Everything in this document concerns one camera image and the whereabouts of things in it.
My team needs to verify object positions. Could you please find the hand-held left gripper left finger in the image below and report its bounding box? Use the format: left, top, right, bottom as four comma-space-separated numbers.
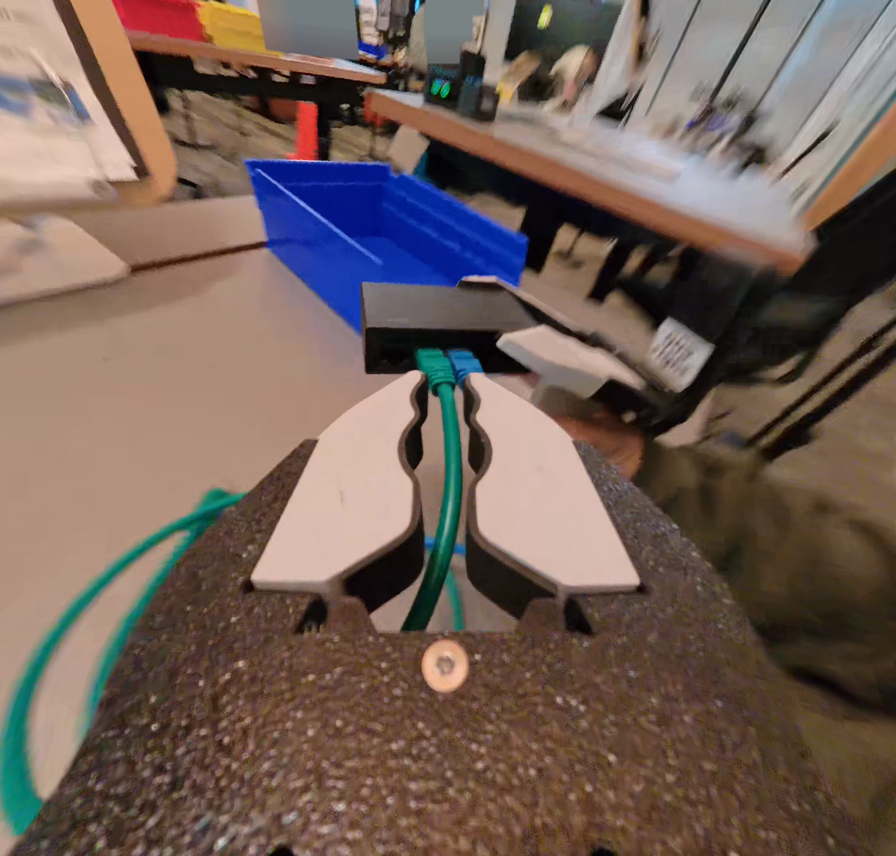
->
250, 369, 428, 594

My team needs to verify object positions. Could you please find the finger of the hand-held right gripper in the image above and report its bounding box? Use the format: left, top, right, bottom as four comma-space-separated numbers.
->
456, 275, 540, 307
496, 326, 646, 409

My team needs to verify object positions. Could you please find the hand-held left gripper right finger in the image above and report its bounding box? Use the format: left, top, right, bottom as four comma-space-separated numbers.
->
463, 373, 641, 619

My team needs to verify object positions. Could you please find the black network switch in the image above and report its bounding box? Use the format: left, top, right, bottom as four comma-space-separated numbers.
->
360, 281, 540, 376

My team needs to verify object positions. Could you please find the blue ethernet cable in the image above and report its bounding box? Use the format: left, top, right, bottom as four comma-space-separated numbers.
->
423, 348, 485, 557

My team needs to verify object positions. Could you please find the green ethernet cable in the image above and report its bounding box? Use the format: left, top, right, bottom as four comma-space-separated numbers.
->
0, 347, 466, 839

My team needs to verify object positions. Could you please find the person's right forearm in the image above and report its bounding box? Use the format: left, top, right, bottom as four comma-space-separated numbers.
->
630, 436, 896, 713

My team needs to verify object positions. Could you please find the person's right hand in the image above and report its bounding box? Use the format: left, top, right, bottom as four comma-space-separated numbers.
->
553, 408, 645, 480

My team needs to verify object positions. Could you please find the blue plastic bin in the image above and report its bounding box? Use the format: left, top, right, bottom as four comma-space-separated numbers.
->
245, 158, 529, 335

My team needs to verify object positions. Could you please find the plain black device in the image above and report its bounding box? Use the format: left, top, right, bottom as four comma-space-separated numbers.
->
458, 51, 501, 121

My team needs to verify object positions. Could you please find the black device with green display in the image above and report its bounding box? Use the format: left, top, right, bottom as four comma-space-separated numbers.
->
423, 64, 463, 107

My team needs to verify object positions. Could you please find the grey wood-edged table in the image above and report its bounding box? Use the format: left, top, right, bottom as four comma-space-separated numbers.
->
364, 90, 816, 297
126, 30, 389, 164

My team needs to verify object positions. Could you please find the large black monitor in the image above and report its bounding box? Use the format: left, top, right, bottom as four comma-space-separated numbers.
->
504, 0, 624, 66

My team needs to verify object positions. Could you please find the yellow plastic bin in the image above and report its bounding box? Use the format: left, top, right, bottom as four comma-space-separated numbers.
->
196, 0, 270, 52

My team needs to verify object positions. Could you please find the instruction sheet on clipboard stand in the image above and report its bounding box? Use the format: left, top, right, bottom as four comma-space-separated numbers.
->
0, 0, 179, 307

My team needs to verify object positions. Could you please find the red plastic bin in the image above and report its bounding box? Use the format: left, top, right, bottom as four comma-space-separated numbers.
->
101, 0, 207, 42

